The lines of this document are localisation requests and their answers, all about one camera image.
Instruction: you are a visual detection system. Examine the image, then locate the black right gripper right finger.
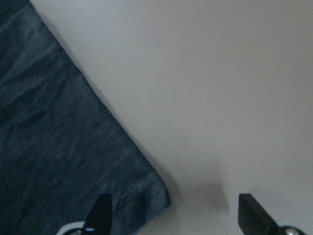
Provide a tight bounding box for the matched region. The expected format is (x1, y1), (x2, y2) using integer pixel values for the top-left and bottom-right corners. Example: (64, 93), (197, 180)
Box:
(238, 193), (284, 235)

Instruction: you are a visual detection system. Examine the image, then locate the black printed t-shirt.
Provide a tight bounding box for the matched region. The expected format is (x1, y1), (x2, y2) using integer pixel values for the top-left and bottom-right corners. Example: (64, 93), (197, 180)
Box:
(0, 0), (171, 235)

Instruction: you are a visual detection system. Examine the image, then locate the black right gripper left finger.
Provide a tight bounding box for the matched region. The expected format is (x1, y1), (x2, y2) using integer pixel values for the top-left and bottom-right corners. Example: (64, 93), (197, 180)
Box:
(83, 194), (112, 235)

